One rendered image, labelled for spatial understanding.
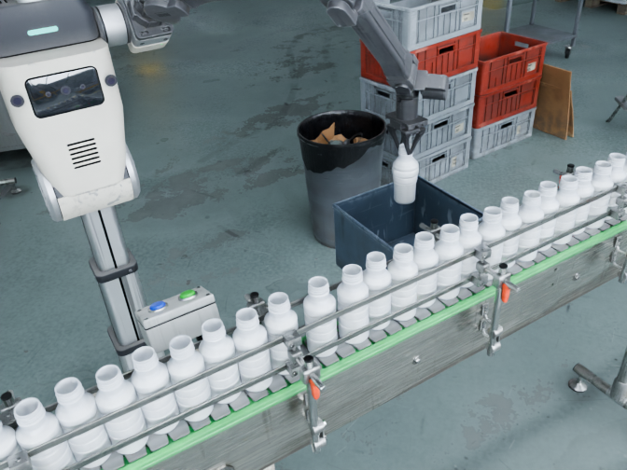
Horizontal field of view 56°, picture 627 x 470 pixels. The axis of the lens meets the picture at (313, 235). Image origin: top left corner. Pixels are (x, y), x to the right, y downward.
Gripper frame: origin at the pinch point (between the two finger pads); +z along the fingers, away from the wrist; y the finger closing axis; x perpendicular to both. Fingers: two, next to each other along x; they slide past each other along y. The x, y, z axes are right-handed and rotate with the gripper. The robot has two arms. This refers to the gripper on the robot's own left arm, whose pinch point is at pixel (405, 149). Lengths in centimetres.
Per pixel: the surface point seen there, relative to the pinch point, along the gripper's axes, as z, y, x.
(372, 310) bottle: 10, -40, 39
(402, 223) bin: 34.3, 14.6, -12.4
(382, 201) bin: 23.6, 14.4, -3.8
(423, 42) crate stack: 17, 135, -119
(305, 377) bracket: 8, -50, 60
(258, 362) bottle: 9, -42, 65
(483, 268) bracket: 6.6, -44.9, 14.7
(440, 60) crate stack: 30, 138, -136
